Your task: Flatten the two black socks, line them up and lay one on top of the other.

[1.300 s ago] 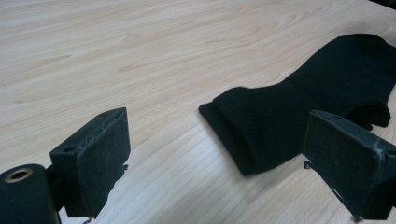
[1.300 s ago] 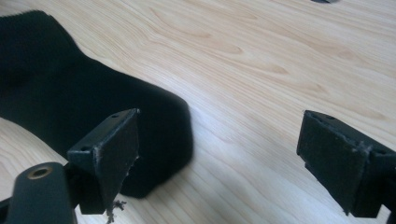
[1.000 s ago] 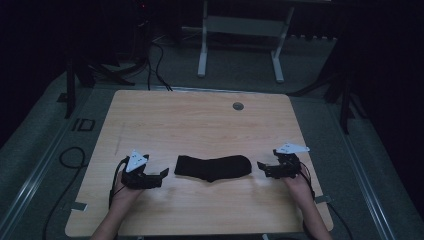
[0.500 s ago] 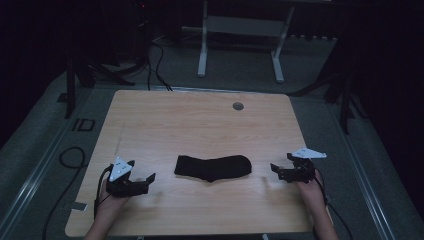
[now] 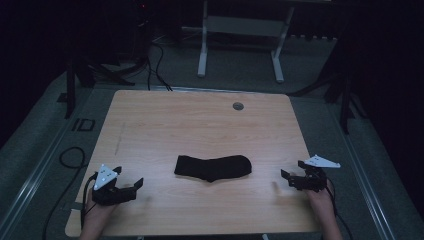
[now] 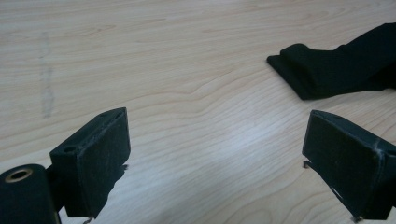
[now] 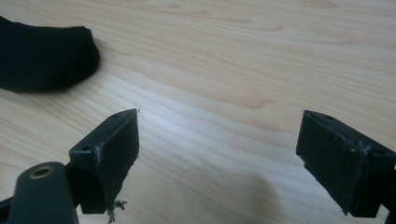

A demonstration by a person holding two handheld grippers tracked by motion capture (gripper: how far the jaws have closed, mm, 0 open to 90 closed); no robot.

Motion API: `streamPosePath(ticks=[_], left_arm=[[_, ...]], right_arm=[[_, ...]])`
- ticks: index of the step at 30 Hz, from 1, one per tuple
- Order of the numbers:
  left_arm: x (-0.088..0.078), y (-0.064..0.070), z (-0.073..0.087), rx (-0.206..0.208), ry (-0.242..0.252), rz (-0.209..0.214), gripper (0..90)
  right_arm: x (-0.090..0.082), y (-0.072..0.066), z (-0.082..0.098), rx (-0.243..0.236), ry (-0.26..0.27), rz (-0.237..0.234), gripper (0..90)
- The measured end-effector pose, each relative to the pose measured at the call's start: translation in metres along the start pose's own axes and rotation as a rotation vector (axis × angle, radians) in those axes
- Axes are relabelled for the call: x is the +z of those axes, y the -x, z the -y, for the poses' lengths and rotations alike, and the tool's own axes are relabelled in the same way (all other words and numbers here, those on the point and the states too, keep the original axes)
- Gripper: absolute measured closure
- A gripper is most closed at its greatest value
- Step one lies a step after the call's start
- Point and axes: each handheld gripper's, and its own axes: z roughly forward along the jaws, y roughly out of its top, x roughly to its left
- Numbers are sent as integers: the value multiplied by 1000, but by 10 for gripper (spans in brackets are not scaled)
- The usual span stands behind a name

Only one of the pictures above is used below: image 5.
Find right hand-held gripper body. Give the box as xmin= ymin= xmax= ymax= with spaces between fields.
xmin=288 ymin=154 xmax=342 ymax=194

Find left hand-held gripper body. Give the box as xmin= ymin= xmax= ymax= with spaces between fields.
xmin=91 ymin=163 xmax=139 ymax=207

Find black sock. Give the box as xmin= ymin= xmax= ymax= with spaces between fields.
xmin=173 ymin=154 xmax=253 ymax=184

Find person's right hand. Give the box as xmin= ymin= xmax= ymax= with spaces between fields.
xmin=305 ymin=179 xmax=335 ymax=225

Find person's left hand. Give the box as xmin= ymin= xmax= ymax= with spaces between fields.
xmin=79 ymin=190 xmax=118 ymax=232

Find black tripod stand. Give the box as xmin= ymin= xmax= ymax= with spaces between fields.
xmin=57 ymin=54 xmax=136 ymax=120
xmin=289 ymin=66 xmax=366 ymax=136

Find dark equipment with red light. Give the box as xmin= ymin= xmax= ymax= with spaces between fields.
xmin=132 ymin=0 xmax=155 ymax=64

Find left hand-held gripper cable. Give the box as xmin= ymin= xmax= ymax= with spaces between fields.
xmin=80 ymin=171 xmax=100 ymax=231

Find hand-held gripper cable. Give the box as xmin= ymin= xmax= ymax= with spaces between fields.
xmin=324 ymin=185 xmax=354 ymax=240
xmin=80 ymin=171 xmax=100 ymax=231

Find right hand-held gripper cable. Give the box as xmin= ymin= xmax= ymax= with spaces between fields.
xmin=324 ymin=185 xmax=354 ymax=240

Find black floor cable loop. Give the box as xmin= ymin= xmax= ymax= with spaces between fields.
xmin=41 ymin=146 xmax=88 ymax=240

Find metal floor rail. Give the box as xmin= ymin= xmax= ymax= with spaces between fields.
xmin=328 ymin=99 xmax=398 ymax=240
xmin=0 ymin=88 xmax=96 ymax=231

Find black cables on floor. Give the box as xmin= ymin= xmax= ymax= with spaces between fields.
xmin=145 ymin=41 xmax=174 ymax=92

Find white metal desk frame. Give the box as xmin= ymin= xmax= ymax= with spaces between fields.
xmin=197 ymin=0 xmax=296 ymax=84

